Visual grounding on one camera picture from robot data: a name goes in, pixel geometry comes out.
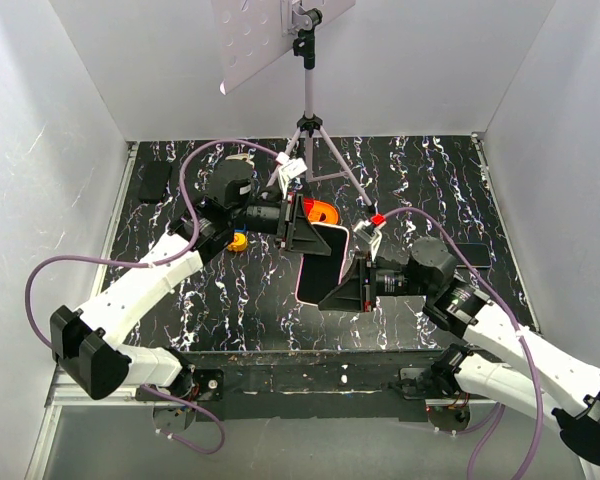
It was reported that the phone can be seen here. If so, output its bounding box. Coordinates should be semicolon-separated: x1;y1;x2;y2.
295;223;349;306

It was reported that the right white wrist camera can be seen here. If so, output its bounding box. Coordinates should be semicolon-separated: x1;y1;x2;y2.
353;214;386;260

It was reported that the black phone case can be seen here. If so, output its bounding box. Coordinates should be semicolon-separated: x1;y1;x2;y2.
138;161;172;204

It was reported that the purple cable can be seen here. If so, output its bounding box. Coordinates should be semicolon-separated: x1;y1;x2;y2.
24;138;291;455
382;207;539;480

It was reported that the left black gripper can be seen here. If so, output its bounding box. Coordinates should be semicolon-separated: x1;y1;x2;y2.
230;193;332;257

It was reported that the black smartphone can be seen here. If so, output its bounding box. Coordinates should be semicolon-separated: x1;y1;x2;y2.
456;243;492;270

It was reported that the yellow blue toy block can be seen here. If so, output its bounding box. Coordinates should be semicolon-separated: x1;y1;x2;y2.
227;231;248;252

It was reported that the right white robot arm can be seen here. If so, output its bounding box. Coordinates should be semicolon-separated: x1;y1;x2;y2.
318;238;600;466

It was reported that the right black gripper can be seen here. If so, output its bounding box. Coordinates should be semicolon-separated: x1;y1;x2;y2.
318;251;433;312

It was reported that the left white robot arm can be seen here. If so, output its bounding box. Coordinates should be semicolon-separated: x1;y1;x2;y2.
50;153;331;400

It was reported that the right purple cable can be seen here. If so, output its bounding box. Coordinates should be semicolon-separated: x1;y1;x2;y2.
382;207;539;480

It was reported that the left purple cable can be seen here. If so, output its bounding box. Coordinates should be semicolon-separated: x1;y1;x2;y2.
24;138;291;455

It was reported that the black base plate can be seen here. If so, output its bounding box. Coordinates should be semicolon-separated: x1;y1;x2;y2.
181;350;472;430

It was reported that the aluminium frame rail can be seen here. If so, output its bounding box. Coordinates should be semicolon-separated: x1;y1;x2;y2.
24;142;141;480

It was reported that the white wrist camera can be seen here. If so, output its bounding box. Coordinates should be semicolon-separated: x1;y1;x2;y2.
276;152;307;193
353;214;386;260

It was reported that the lilac tripod stand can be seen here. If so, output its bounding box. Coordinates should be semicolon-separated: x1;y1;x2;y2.
214;0;381;209

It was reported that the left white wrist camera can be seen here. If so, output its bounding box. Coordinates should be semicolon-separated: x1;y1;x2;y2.
276;152;307;193

